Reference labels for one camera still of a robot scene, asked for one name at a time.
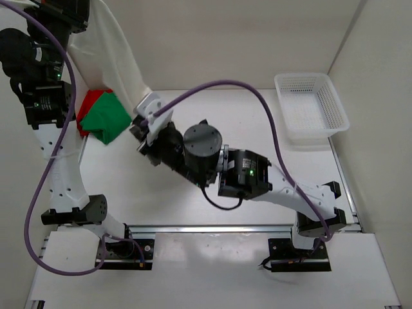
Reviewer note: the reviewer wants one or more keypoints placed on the white plastic basket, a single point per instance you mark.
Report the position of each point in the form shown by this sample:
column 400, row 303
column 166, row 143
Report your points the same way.
column 310, row 105

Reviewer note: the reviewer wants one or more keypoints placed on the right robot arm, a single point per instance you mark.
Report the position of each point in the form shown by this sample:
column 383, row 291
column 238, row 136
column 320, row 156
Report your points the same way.
column 245, row 175

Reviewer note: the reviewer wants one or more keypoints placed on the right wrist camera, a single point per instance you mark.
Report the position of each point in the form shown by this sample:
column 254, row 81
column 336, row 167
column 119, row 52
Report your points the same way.
column 201, row 147

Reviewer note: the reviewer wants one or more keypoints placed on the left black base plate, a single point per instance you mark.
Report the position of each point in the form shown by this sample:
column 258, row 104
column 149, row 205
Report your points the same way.
column 125, row 255

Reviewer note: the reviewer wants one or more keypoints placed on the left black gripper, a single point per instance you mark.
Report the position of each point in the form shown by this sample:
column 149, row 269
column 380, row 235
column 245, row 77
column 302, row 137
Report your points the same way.
column 74, row 13

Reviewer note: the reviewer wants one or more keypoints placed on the green t-shirt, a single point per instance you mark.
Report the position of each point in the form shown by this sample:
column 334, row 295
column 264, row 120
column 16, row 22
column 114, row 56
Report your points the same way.
column 107, row 118

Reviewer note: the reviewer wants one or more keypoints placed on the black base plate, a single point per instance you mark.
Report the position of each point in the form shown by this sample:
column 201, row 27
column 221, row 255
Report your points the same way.
column 284, row 258
column 125, row 255

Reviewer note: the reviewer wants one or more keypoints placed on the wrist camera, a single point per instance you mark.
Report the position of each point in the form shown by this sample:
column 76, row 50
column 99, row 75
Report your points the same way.
column 201, row 147
column 25, row 60

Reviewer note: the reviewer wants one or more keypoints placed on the red t-shirt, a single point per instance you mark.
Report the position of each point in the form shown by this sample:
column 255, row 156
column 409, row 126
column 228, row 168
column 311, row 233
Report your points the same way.
column 91, row 97

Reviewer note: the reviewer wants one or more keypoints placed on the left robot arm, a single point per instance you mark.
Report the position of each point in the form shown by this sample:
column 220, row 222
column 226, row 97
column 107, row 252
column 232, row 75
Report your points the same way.
column 49, row 106

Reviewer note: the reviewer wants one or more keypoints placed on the aluminium rail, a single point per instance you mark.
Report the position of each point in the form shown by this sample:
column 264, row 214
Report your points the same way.
column 210, row 229

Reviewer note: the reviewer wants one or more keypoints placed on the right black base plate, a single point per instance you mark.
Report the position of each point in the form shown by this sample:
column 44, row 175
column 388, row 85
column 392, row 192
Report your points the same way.
column 284, row 258

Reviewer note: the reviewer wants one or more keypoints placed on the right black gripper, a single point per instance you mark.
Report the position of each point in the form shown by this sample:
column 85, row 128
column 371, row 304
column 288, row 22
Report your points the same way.
column 152, row 149

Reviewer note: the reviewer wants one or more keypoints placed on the white t-shirt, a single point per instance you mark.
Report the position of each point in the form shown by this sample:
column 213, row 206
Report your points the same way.
column 104, row 59

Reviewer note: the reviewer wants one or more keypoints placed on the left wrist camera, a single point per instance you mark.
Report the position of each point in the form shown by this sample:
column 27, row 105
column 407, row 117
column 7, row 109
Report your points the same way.
column 25, row 60

